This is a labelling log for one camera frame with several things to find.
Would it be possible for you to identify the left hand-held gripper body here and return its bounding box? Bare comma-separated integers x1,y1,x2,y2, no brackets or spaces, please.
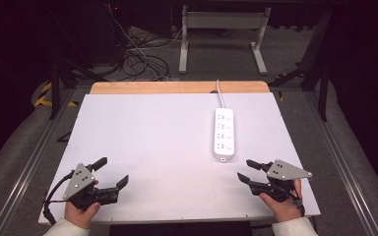
62,162,119,211

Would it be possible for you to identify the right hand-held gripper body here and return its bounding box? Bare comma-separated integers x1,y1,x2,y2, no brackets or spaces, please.
249,158,313,202

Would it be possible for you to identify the person's left hand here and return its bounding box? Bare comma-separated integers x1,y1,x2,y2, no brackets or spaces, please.
63,200,102,230

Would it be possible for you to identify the person's right hand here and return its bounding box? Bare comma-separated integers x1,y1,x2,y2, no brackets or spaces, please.
259,178,306,224

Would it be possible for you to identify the white power strip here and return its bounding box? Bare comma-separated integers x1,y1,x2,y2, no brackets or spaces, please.
213,107,236,162

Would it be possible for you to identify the black panel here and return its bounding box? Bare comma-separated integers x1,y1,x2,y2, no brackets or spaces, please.
108,221,253,236

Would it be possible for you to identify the yellow black floor tape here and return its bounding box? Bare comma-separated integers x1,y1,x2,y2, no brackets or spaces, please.
33,81,79,108

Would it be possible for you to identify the black metal stand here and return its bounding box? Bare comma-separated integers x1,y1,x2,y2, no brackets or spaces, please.
43,6,111,121
269,8,334,123

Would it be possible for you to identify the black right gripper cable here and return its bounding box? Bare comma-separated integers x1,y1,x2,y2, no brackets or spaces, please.
287,186,306,217

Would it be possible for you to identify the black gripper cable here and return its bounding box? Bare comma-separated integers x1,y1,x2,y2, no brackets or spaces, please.
287,186,306,217
41,169,76,226

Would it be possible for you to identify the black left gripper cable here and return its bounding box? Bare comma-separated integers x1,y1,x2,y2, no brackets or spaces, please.
41,169,76,226

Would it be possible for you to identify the aluminium floor rail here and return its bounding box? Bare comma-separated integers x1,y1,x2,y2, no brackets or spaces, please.
303,91,378,236
0,88,80,236

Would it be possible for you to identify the white power strip cable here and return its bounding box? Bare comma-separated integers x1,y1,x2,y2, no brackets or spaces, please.
216,79,226,109

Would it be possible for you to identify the tangle of black floor cables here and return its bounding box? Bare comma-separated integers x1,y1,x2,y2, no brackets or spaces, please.
117,28,185,83

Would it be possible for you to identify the white floor cable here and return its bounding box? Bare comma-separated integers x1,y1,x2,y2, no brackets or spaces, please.
106,3,171,82

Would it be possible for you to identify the white metal table frame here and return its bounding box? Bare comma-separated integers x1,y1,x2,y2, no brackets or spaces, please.
178,4,273,76

